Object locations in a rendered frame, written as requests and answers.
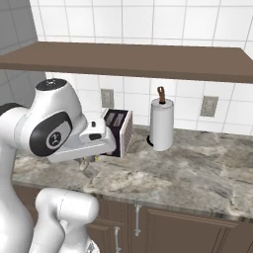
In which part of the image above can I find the brown paper towel holder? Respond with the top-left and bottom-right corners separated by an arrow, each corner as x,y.
145,85 -> 167,148

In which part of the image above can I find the white paper towel roll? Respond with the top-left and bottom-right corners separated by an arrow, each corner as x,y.
149,98 -> 175,152

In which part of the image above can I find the silver cabinet door handle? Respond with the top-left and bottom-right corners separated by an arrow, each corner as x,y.
133,204 -> 143,237
113,225 -> 123,253

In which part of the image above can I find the black and white toaster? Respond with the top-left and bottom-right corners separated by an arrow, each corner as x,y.
98,108 -> 134,159

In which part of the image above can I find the brown wooden wall shelf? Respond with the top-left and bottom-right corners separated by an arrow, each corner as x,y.
0,41 -> 253,85

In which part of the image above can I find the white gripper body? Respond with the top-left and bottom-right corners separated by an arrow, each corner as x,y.
47,129 -> 119,164

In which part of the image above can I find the brown cabinet door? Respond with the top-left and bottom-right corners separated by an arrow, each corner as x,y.
84,196 -> 130,253
127,201 -> 253,253

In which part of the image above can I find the grey wall outlet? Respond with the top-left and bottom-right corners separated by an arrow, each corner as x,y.
100,88 -> 116,110
199,95 -> 220,119

